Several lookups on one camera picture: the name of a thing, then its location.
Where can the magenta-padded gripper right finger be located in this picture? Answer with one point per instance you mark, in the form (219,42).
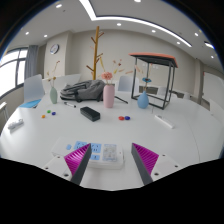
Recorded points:
(146,160)

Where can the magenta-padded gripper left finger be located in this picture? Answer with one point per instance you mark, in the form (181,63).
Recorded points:
(77,160)

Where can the long white remote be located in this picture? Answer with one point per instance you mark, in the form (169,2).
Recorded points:
(164,121)

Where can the small blue disc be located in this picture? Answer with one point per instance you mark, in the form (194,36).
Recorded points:
(53,113)
(127,117)

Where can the black rectangular case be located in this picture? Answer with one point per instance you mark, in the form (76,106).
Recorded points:
(90,113)

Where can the small red disc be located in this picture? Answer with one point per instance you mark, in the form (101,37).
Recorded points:
(121,118)

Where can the small orange disc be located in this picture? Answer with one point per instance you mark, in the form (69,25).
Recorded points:
(43,116)

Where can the black and white marker pen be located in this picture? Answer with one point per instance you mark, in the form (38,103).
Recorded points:
(70,104)

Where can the small green disc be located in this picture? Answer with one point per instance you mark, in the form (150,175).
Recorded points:
(49,111)

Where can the blue vase with blue flower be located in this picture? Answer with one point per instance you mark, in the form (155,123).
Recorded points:
(143,101)

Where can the thin black stick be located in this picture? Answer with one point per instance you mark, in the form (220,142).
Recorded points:
(121,99)

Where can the green vase with dried twigs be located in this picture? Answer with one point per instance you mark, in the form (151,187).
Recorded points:
(53,95)

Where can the grey backpack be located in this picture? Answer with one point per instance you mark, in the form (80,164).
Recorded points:
(85,90)

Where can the small white device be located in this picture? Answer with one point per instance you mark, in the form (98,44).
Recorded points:
(15,125)

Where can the pink vase with pink flower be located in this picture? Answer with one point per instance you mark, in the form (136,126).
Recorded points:
(108,96)

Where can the white chair with blue cushion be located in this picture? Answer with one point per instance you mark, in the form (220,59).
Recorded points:
(33,88)

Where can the wooden coat tree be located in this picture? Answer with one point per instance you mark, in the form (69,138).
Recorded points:
(95,53)

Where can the grey curtain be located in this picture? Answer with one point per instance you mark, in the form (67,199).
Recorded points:
(31,61)

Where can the window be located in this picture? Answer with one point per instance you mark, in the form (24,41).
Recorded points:
(10,73)

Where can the recessed ceiling spot lights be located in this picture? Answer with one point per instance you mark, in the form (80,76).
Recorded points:
(119,24)

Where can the long ceiling light strip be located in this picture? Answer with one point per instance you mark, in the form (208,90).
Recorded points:
(140,21)

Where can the black frame table orange top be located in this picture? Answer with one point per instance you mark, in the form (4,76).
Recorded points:
(155,57)

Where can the round wall clock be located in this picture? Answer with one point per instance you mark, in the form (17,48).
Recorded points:
(54,49)

